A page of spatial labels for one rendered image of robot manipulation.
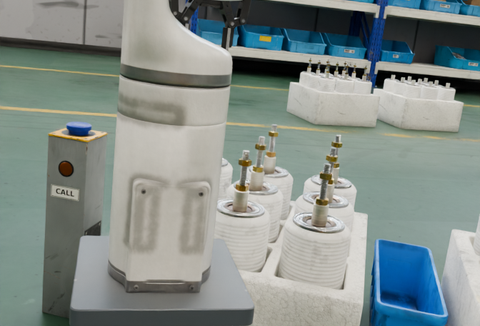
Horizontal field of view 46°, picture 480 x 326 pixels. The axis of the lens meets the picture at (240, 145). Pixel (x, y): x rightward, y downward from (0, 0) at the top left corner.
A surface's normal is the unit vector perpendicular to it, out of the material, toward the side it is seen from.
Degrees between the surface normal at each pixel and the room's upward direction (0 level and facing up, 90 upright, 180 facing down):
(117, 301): 0
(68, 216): 90
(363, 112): 90
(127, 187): 90
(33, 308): 0
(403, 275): 88
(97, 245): 0
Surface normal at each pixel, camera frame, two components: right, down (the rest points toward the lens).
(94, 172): 0.97, 0.15
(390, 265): -0.22, 0.19
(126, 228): -0.61, 0.11
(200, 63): 0.47, 0.20
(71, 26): 0.21, 0.24
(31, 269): 0.11, -0.97
